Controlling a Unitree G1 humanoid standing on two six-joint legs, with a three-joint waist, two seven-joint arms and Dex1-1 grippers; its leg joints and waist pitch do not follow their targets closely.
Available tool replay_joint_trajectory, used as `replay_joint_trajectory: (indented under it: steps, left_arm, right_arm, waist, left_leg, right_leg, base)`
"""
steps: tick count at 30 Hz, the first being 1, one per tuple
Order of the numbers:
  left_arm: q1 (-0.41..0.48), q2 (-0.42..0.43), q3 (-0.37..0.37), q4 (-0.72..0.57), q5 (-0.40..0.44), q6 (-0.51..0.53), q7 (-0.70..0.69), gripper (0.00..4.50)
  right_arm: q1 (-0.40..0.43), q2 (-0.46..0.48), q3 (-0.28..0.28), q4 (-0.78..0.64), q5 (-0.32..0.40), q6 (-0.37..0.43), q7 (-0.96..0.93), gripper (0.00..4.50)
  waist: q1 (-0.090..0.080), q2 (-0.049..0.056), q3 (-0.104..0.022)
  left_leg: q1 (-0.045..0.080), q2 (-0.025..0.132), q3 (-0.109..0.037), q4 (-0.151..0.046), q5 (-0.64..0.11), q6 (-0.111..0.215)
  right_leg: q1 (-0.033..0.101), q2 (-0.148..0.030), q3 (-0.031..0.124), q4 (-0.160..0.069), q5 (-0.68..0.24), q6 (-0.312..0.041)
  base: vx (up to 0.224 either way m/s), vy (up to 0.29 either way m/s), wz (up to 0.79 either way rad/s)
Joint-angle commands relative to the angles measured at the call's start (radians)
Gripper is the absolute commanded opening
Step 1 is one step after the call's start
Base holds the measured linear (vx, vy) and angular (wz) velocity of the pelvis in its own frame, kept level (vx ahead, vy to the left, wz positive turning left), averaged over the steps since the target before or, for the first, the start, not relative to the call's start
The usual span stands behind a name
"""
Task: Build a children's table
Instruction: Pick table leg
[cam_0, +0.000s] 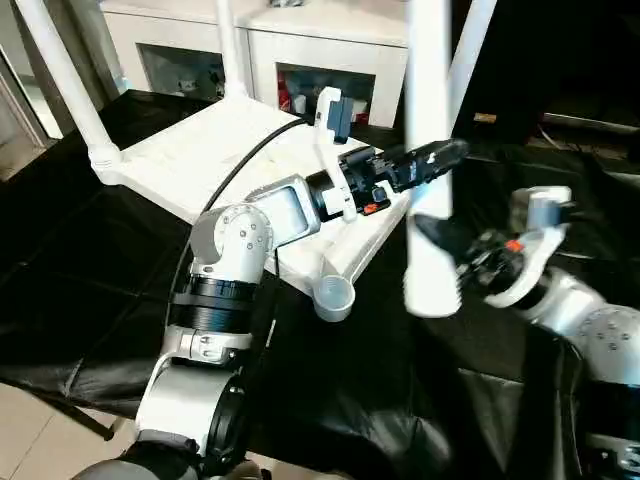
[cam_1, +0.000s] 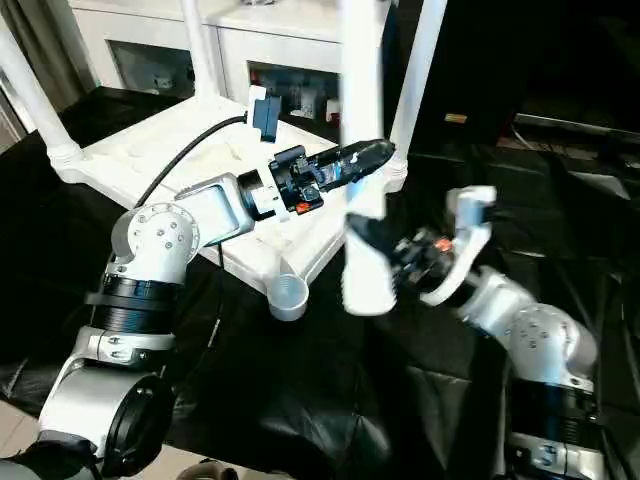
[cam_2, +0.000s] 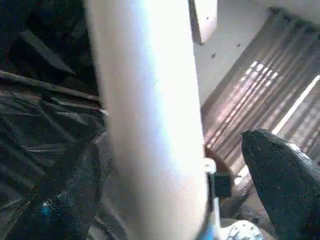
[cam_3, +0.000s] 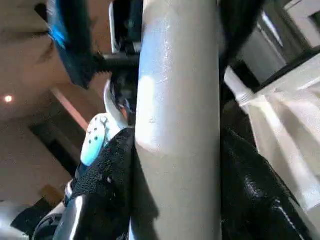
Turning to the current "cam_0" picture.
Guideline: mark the white plastic table leg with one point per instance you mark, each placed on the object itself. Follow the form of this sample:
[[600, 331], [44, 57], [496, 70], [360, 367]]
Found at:
[[472, 50], [430, 75], [70, 85], [231, 50]]

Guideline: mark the white plastic table top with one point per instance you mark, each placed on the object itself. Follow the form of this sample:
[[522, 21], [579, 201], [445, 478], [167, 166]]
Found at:
[[200, 150]]

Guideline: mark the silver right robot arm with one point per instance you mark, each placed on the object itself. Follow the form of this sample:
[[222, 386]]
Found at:
[[590, 325]]

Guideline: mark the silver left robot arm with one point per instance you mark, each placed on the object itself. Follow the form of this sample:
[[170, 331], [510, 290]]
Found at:
[[235, 240]]

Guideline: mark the small tan label tag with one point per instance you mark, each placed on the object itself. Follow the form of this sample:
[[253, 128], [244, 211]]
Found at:
[[485, 118]]

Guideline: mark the white glass-door cabinet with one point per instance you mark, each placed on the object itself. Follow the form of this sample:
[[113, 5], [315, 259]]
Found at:
[[310, 35]]

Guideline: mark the black backdrop cloth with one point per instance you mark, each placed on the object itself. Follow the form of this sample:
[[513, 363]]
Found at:
[[560, 55]]

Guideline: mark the grey curtain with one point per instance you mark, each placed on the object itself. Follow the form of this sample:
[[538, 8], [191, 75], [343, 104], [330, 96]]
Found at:
[[100, 45]]

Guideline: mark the black plastic sheet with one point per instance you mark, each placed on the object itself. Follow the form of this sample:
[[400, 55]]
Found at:
[[75, 275]]

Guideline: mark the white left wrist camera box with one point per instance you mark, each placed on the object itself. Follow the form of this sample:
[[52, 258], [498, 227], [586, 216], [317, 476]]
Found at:
[[335, 130]]

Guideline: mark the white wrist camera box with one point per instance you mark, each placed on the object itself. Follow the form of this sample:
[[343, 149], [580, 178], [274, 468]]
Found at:
[[542, 210], [335, 130]]

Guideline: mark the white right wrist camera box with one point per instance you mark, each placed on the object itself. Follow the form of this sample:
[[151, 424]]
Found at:
[[542, 210]]

